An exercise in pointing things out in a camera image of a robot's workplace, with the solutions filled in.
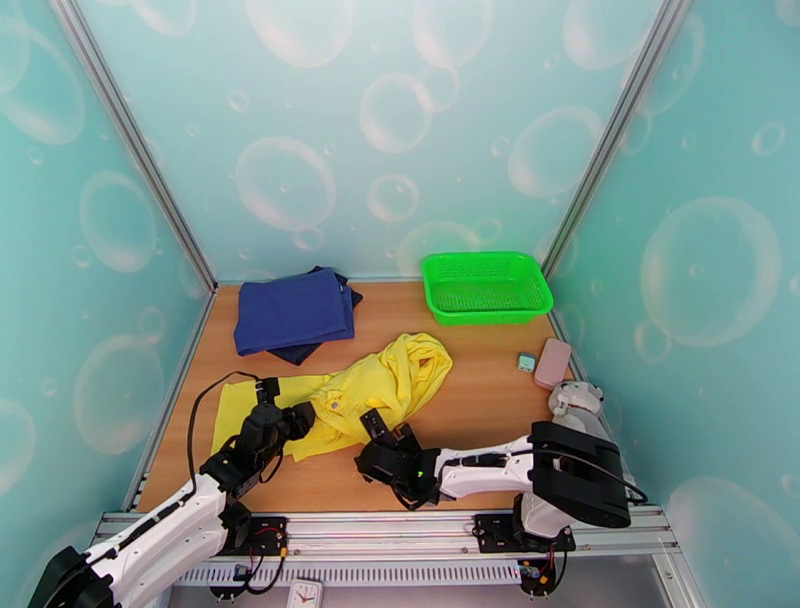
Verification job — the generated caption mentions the red black power wires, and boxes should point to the red black power wires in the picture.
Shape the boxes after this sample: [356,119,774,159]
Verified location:
[517,540,569,596]
[209,527,290,601]

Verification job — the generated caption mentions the green plastic mesh basket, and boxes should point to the green plastic mesh basket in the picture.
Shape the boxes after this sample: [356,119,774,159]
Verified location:
[421,251,555,328]

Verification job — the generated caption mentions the folded dark navy trousers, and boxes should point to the folded dark navy trousers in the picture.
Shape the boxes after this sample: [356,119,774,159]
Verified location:
[265,269,365,368]

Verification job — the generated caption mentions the pink oblong case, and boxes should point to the pink oblong case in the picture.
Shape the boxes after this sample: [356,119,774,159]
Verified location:
[532,337,573,391]

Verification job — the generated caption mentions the folded royal blue trousers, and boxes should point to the folded royal blue trousers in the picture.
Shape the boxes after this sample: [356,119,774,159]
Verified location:
[234,267,358,358]

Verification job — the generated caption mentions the aluminium table side rail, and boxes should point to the aluminium table side rail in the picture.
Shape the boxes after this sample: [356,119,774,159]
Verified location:
[123,288,219,513]

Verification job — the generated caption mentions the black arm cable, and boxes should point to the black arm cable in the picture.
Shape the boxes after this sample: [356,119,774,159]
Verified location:
[531,437,649,506]
[187,371,264,501]

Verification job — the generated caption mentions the white slotted cable duct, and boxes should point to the white slotted cable duct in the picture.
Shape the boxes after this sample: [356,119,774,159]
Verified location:
[171,559,526,589]

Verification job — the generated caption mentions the aluminium front frame rail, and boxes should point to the aluminium front frame rail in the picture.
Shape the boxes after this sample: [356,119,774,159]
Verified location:
[89,507,679,567]

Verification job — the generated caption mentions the yellow trousers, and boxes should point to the yellow trousers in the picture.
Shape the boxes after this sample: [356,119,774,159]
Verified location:
[211,332,454,464]

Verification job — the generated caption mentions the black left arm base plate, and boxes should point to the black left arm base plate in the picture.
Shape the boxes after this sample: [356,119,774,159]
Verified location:
[215,515,290,558]

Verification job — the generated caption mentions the grey white plush toy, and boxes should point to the grey white plush toy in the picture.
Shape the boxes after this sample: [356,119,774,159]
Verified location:
[547,379,617,442]

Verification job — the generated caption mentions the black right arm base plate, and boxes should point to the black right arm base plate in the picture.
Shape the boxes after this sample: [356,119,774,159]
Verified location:
[472,512,578,554]

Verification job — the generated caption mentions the aluminium corner post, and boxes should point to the aluminium corner post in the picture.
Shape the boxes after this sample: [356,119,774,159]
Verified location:
[538,0,695,279]
[48,0,219,295]

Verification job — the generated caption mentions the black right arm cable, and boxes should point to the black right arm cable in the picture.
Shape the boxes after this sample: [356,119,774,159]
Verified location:
[531,437,649,506]

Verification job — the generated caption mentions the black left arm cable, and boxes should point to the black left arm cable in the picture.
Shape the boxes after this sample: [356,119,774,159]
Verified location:
[187,371,264,501]

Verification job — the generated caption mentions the small white square clock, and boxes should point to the small white square clock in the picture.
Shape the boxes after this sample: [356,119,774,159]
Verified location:
[286,577,325,608]

